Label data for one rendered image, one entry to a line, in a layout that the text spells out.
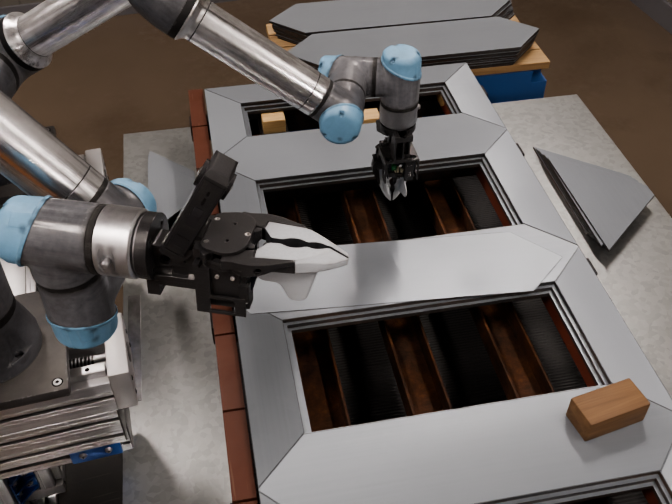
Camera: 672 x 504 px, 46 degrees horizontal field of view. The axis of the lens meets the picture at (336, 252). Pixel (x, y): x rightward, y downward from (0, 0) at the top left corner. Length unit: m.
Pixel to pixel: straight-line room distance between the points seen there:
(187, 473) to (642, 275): 1.06
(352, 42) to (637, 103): 1.87
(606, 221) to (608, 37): 2.59
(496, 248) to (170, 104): 2.33
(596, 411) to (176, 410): 0.80
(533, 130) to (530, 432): 1.06
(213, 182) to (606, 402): 0.89
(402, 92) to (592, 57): 2.78
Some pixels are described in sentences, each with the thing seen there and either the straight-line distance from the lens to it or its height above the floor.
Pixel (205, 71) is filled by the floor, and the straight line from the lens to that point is 3.99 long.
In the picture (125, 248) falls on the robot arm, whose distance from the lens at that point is 0.82.
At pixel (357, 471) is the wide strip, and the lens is 1.35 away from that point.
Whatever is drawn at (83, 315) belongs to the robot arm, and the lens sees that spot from 0.92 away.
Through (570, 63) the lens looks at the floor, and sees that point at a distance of 4.17.
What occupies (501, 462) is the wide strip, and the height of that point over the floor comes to 0.84.
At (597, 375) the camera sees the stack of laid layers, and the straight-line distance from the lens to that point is 1.56.
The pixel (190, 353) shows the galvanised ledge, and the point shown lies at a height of 0.68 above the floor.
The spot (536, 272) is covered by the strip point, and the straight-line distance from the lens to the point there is 1.69.
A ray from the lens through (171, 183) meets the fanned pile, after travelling 2.10.
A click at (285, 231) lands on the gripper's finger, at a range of 0.81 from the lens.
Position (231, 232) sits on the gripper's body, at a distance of 0.81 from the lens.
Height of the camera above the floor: 2.00
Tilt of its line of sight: 43 degrees down
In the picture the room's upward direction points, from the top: straight up
